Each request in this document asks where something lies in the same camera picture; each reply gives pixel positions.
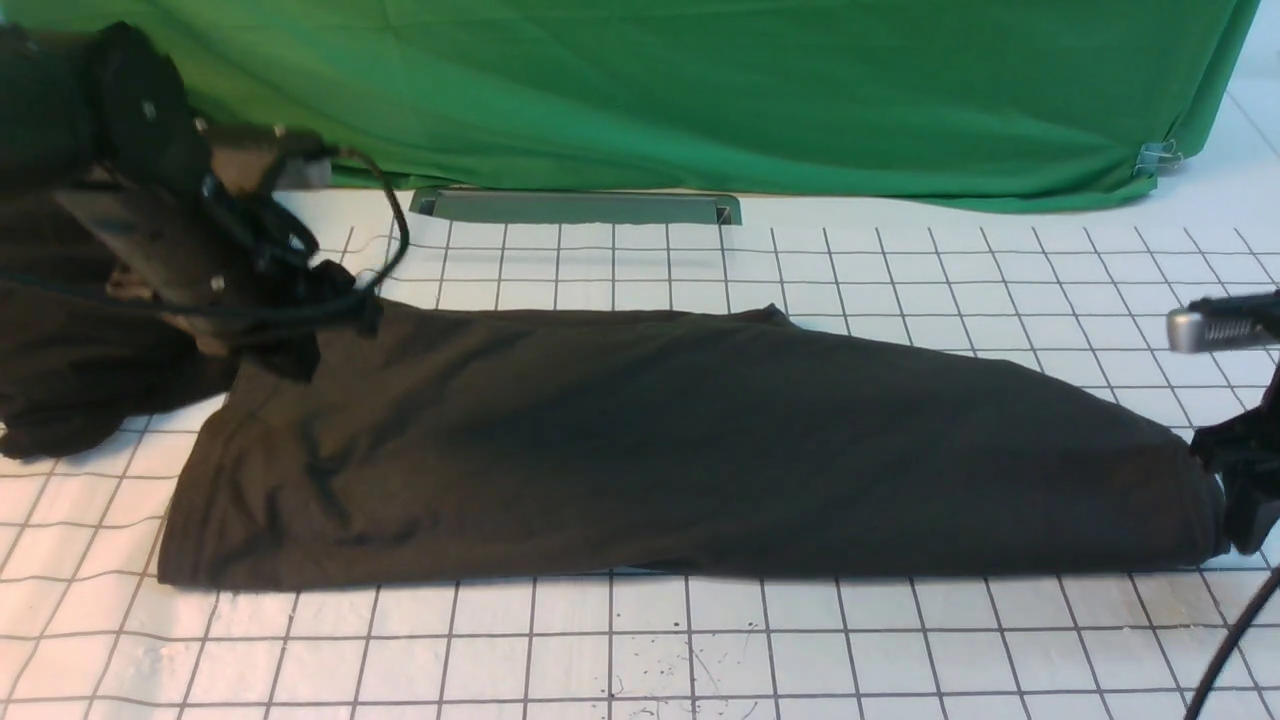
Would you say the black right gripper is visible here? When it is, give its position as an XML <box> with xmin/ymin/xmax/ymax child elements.
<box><xmin>1190</xmin><ymin>372</ymin><xmax>1279</xmax><ymax>556</ymax></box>

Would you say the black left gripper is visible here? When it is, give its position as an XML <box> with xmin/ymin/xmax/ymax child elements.
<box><xmin>56</xmin><ymin>184</ymin><xmax>381</xmax><ymax>384</ymax></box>

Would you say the gray long-sleeve top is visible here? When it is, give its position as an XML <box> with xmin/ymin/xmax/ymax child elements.
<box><xmin>157</xmin><ymin>302</ymin><xmax>1228</xmax><ymax>591</ymax></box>

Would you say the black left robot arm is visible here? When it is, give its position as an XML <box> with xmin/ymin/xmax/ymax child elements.
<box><xmin>3</xmin><ymin>23</ymin><xmax>383</xmax><ymax>383</ymax></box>

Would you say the black clothes pile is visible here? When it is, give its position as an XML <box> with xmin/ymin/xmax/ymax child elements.
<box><xmin>1</xmin><ymin>196</ymin><xmax>239</xmax><ymax>460</ymax></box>

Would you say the silver binder clip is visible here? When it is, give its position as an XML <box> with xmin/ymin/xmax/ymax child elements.
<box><xmin>1132</xmin><ymin>138</ymin><xmax>1184</xmax><ymax>178</ymax></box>

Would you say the gray metal table slot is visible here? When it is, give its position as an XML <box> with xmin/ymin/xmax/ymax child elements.
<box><xmin>410</xmin><ymin>188</ymin><xmax>742</xmax><ymax>225</ymax></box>

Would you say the green backdrop cloth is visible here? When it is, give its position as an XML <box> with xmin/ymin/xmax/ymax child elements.
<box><xmin>3</xmin><ymin>1</ymin><xmax>1258</xmax><ymax>214</ymax></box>

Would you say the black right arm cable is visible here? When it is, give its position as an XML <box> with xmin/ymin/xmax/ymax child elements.
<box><xmin>1180</xmin><ymin>565</ymin><xmax>1280</xmax><ymax>720</ymax></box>

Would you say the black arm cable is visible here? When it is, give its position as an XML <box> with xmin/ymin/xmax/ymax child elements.
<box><xmin>0</xmin><ymin>149</ymin><xmax>411</xmax><ymax>325</ymax></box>
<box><xmin>1180</xmin><ymin>565</ymin><xmax>1280</xmax><ymax>720</ymax></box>

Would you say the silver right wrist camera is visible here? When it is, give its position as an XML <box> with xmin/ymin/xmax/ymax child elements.
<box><xmin>1166</xmin><ymin>290</ymin><xmax>1279</xmax><ymax>354</ymax></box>

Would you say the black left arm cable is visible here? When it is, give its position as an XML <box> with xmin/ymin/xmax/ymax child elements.
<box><xmin>0</xmin><ymin>149</ymin><xmax>411</xmax><ymax>325</ymax></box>

